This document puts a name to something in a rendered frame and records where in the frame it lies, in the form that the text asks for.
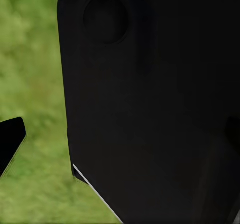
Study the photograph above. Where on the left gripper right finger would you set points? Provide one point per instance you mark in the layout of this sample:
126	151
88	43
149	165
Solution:
232	133

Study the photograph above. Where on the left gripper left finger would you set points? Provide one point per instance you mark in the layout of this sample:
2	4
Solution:
12	134

